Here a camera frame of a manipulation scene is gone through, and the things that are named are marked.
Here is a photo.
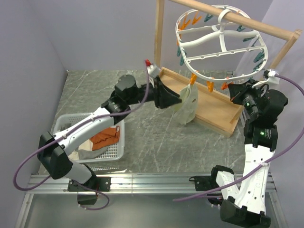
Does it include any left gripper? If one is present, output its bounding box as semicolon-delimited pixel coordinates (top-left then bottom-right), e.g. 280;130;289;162
127;76;182;109

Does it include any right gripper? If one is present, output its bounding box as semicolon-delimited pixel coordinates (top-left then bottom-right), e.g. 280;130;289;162
228;79;265;119

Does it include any pale green underwear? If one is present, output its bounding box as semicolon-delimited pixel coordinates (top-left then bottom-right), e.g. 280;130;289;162
173;84;198;125

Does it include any white oval clip hanger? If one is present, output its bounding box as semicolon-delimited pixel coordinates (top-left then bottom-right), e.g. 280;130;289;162
175;5;268;82

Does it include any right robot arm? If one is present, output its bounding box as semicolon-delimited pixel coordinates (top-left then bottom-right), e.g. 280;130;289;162
220;79;288;228

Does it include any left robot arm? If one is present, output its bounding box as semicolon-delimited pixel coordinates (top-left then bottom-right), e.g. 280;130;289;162
37;75;181;191

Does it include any wooden hanger rack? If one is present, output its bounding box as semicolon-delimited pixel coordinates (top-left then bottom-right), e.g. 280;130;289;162
161;0;302;137

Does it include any teal clothes peg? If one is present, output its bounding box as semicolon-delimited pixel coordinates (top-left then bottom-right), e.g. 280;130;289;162
180;56;184;66
253;62;265;72
177;46;181;57
253;50;265;63

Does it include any orange cloth in basket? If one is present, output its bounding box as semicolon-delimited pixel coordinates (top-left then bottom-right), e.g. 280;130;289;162
90;126;120;151

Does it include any white plastic laundry basket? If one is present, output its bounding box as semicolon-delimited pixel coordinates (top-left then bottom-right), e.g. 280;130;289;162
53;113;124;163

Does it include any beige cloth in basket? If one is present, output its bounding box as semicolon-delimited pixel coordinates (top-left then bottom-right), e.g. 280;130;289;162
68;140;93;161

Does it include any grey cloth in basket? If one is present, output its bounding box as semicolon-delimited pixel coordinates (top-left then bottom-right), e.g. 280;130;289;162
78;148;107;160

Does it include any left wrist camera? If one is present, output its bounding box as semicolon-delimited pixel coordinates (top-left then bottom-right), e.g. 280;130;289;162
145;59;161;78

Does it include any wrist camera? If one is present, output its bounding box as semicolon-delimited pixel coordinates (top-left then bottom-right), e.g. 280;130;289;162
145;59;161;78
263;69;280;86

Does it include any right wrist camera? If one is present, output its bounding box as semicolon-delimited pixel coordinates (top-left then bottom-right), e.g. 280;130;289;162
263;69;280;86

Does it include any aluminium mounting rail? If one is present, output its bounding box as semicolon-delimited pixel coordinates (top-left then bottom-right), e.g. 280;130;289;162
28;172;277;194

